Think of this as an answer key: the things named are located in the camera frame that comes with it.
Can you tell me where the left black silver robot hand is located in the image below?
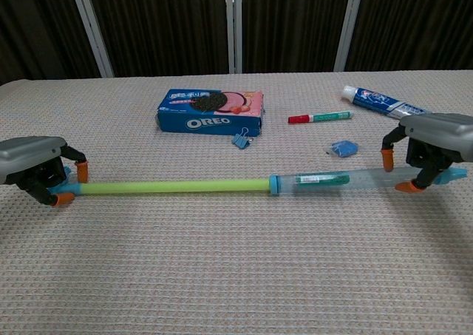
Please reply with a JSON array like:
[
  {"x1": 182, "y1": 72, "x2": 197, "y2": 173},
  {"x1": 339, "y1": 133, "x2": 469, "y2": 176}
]
[{"x1": 0, "y1": 136, "x2": 89, "y2": 207}]

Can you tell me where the small blue wrapped packet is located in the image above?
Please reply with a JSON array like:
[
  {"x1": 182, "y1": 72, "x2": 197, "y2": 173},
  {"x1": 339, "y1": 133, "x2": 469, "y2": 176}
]
[{"x1": 324, "y1": 139, "x2": 359, "y2": 159}]

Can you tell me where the blue green water pump toy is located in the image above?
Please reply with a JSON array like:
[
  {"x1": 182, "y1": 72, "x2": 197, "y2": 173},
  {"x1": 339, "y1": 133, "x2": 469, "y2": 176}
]
[{"x1": 47, "y1": 166, "x2": 351, "y2": 197}]

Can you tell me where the blue binder clip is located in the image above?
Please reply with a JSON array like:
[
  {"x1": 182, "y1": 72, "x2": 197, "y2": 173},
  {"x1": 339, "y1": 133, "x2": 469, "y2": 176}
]
[{"x1": 231, "y1": 126, "x2": 256, "y2": 151}]

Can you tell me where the red capped white marker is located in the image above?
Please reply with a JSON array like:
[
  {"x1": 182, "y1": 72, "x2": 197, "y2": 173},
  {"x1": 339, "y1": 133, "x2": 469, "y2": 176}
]
[{"x1": 287, "y1": 109, "x2": 355, "y2": 125}]

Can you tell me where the blue pink Oreo box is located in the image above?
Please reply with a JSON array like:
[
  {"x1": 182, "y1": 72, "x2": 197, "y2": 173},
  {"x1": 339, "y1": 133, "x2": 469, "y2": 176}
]
[{"x1": 154, "y1": 88, "x2": 265, "y2": 138}]

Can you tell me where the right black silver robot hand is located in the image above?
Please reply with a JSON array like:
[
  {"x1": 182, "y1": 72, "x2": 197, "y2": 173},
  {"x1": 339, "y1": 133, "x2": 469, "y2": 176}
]
[{"x1": 380, "y1": 112, "x2": 473, "y2": 194}]

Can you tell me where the blue white toothpaste tube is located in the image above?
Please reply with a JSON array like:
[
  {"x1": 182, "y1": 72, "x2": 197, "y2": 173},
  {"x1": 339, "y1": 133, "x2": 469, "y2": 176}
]
[{"x1": 340, "y1": 85, "x2": 433, "y2": 121}]

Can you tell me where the beige woven tablecloth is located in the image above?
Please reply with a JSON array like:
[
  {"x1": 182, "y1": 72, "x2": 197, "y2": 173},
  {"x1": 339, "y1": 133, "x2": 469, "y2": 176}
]
[{"x1": 0, "y1": 70, "x2": 473, "y2": 335}]

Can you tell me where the dark pleated screen panel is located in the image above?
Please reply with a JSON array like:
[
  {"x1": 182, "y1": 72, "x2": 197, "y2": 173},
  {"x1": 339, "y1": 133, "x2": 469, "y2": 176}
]
[
  {"x1": 345, "y1": 0, "x2": 473, "y2": 72},
  {"x1": 240, "y1": 0, "x2": 350, "y2": 73},
  {"x1": 0, "y1": 0, "x2": 103, "y2": 87},
  {"x1": 84, "y1": 0, "x2": 230, "y2": 78}
]

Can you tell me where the white screen frame post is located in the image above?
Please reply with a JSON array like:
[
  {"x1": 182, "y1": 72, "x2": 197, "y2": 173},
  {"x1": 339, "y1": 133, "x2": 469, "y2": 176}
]
[
  {"x1": 67, "y1": 0, "x2": 115, "y2": 78},
  {"x1": 225, "y1": 0, "x2": 244, "y2": 74},
  {"x1": 333, "y1": 0, "x2": 366, "y2": 72}
]

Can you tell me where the clear plastic tube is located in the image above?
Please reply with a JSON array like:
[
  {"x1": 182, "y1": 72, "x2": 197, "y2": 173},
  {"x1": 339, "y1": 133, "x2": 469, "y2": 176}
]
[{"x1": 268, "y1": 164, "x2": 469, "y2": 197}]

